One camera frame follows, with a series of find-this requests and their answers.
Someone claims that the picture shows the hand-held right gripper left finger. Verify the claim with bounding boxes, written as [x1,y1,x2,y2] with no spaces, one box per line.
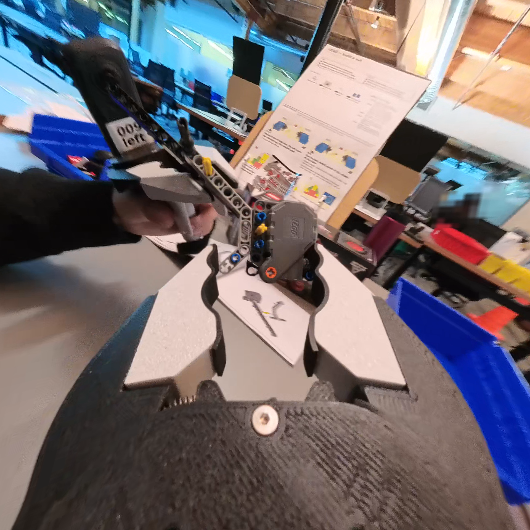
[123,244,227,399]

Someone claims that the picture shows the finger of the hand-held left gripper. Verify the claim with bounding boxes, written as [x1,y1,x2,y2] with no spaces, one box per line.
[123,161,217,205]

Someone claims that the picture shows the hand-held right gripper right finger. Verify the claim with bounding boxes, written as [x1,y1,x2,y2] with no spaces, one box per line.
[303,243,407,402]

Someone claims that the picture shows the white instruction booklet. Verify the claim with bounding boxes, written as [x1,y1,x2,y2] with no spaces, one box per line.
[145,234,315,367]

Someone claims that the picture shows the grey toy motor assembly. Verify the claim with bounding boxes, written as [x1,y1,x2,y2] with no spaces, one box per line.
[192,153,320,285]

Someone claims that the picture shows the person's left forearm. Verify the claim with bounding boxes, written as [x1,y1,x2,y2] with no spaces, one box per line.
[0,168,141,266]

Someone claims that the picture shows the person's left hand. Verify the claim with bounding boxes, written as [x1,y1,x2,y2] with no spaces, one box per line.
[112,190,219,241]

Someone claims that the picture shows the black toy set box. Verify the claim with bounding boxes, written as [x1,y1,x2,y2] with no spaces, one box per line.
[290,224,378,296]

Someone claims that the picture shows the blue plastic bin with tag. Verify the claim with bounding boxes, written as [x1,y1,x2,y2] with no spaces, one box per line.
[28,114,113,181]

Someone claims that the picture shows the dark red cylindrical bin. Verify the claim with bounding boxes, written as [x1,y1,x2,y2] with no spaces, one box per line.
[364,215,407,262]

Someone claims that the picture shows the tan cardboard panel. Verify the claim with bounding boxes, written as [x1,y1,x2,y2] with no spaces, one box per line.
[226,75,263,121]
[372,155,423,204]

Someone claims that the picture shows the wooden side table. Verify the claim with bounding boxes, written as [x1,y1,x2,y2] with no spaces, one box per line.
[352,207,530,309]

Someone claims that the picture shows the clear acrylic stand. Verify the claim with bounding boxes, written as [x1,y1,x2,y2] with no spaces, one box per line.
[359,188,399,213]

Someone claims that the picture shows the red plastic bin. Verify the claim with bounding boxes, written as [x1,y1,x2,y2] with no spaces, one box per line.
[431,224,490,265]

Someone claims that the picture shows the printed instruction poster board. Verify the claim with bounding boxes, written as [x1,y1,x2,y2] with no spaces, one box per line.
[230,112,380,231]

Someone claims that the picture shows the black monitor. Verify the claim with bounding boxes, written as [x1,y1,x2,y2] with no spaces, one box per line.
[232,36,266,80]

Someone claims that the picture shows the yellow plastic bin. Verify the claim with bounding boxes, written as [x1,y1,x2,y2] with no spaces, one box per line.
[480,253,530,293]

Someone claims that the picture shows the printed instruction sheet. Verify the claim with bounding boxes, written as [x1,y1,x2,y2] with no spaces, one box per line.
[238,45,432,223]

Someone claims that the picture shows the black screen on stand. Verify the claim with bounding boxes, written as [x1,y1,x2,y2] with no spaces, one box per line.
[378,120,450,167]

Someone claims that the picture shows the black pole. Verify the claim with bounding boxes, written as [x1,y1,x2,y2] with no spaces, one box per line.
[301,0,345,76]

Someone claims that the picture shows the metal ceiling duct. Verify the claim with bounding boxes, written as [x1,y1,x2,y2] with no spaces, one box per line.
[416,0,478,109]

